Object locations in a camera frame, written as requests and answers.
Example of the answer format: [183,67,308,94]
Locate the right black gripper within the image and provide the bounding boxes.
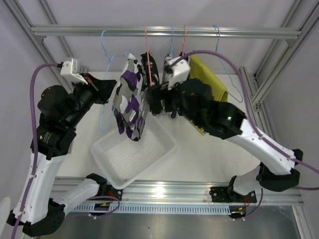
[146,76,200,126]

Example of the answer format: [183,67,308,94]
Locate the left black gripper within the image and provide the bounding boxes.
[65,73,116,129]

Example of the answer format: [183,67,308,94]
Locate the olive yellow trousers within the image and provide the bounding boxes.
[185,55,228,139]

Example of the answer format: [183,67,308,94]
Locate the light blue hanger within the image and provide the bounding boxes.
[213,25,243,103]
[99,29,131,133]
[168,25,174,56]

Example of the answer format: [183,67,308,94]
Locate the purple camouflage trousers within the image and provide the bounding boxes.
[112,53,149,141]

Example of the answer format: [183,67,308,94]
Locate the white plastic basket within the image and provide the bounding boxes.
[90,114,177,189]

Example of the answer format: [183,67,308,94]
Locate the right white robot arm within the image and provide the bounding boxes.
[147,79,303,203]

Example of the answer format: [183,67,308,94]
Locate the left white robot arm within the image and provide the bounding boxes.
[7,74,117,237]

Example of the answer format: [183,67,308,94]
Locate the navy blue trousers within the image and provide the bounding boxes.
[170,51,184,119]

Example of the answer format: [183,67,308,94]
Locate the grey white printed trousers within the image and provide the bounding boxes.
[162,54,172,83]

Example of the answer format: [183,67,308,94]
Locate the black white patterned trousers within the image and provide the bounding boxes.
[141,51,160,93]

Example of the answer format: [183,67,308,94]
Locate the right pink hanger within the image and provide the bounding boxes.
[181,25,187,56]

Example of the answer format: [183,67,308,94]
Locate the pink hanger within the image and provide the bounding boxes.
[181,25,187,56]
[144,25,154,86]

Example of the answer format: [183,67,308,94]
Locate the left pink hanger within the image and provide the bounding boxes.
[144,25,154,86]

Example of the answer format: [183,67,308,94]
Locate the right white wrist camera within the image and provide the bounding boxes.
[167,57,190,90]

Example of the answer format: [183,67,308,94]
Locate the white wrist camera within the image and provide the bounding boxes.
[167,57,190,90]
[60,58,88,85]

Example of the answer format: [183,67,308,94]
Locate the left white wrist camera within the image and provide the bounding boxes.
[60,58,88,85]

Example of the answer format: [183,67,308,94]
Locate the aluminium frame left struts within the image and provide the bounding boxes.
[4,0,89,95]

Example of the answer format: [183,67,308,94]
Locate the aluminium frame struts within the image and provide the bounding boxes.
[4,0,89,95]
[240,0,319,128]

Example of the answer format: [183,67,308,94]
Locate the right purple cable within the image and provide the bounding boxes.
[177,50,319,175]

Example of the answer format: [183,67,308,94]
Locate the aluminium hanging rail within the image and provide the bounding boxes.
[30,24,302,40]

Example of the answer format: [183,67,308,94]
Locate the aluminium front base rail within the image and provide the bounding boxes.
[49,177,305,209]

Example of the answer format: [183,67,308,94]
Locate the grey slotted cable duct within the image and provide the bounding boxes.
[72,202,245,216]

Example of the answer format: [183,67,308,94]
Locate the aluminium frame right struts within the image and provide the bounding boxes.
[240,0,319,128]

